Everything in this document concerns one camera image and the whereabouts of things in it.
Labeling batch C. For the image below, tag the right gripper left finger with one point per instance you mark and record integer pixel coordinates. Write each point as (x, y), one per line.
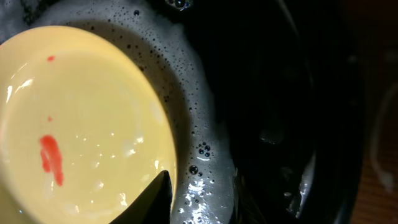
(152, 206)

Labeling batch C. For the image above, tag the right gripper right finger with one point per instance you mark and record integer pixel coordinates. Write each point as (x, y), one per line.
(246, 210)

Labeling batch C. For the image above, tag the black round tray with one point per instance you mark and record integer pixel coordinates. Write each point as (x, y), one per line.
(265, 89)

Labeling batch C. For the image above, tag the yellow plate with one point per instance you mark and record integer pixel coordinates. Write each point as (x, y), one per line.
(82, 131)

